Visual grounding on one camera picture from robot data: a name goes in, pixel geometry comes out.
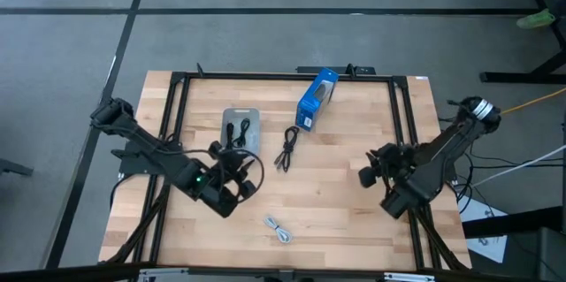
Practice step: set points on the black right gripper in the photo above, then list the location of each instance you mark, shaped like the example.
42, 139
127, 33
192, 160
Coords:
391, 165

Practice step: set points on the green shoe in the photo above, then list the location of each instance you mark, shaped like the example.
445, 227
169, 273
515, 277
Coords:
536, 19

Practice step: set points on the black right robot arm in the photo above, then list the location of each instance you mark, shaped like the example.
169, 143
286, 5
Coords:
442, 158

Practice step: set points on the grey plastic bin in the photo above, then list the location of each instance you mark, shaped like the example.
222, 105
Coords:
254, 116

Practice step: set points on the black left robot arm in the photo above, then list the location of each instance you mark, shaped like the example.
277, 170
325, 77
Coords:
150, 149

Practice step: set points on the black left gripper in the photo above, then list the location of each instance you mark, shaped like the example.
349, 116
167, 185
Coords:
232, 167

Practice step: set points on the white printed paper sheet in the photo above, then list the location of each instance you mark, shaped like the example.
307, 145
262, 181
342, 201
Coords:
484, 229

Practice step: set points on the blue product box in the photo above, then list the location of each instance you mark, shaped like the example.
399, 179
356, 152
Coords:
314, 101

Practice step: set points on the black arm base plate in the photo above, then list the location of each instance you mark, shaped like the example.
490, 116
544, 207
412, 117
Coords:
132, 162

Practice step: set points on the black table frame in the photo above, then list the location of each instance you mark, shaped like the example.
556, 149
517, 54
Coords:
398, 96

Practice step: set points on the black floor stand legs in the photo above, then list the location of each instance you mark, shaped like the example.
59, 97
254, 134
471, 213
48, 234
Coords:
522, 77

